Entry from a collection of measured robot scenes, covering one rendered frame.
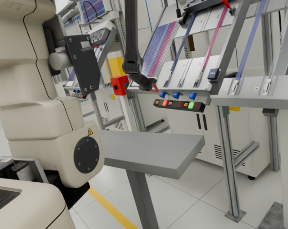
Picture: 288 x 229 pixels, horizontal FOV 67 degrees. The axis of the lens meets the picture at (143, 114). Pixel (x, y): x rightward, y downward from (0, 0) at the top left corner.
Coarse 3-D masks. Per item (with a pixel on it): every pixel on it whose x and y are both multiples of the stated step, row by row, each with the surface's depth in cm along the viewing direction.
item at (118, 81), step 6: (114, 78) 188; (120, 78) 184; (126, 78) 188; (114, 84) 191; (120, 84) 184; (114, 90) 195; (120, 90) 187; (120, 96) 195; (126, 96) 194; (126, 102) 195; (126, 108) 195; (126, 114) 198; (126, 120) 202; (132, 120) 201; (132, 126) 201
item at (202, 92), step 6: (132, 90) 150; (138, 90) 144; (162, 90) 124; (168, 90) 120; (174, 90) 116; (180, 90) 113; (186, 90) 110; (192, 90) 106; (198, 90) 103; (204, 90) 100
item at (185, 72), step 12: (180, 60) 125; (192, 60) 117; (216, 60) 105; (168, 72) 128; (180, 72) 121; (192, 72) 113; (204, 72) 107; (156, 84) 132; (168, 84) 124; (192, 84) 110; (204, 84) 104
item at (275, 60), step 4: (284, 20) 77; (284, 24) 76; (284, 28) 76; (280, 32) 76; (284, 32) 75; (280, 36) 75; (284, 36) 75; (280, 40) 74; (280, 44) 74; (276, 48) 74; (280, 48) 74; (276, 52) 73; (276, 56) 73; (272, 60) 73; (276, 60) 72; (272, 64) 73; (276, 64) 72; (272, 68) 72; (268, 72) 72; (272, 72) 71; (268, 76) 71; (272, 76) 71
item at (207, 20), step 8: (232, 0) 114; (168, 8) 162; (176, 8) 153; (216, 8) 121; (168, 16) 156; (176, 16) 149; (200, 16) 129; (208, 16) 123; (216, 16) 118; (224, 16) 113; (232, 16) 109; (160, 24) 160; (192, 24) 131; (200, 24) 126; (208, 24) 120; (216, 24) 116; (224, 24) 111; (184, 32) 134; (192, 32) 128; (200, 32) 124
